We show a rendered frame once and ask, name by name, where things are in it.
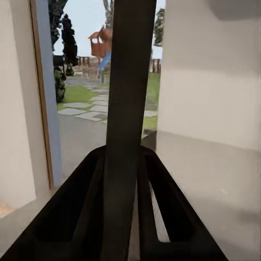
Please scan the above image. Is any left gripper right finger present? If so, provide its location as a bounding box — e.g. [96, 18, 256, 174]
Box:
[136, 145, 228, 261]

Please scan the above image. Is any poster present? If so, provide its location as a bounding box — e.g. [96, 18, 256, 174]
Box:
[99, 0, 157, 261]

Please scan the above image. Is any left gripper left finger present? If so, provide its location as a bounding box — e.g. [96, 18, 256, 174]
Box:
[0, 145, 106, 261]

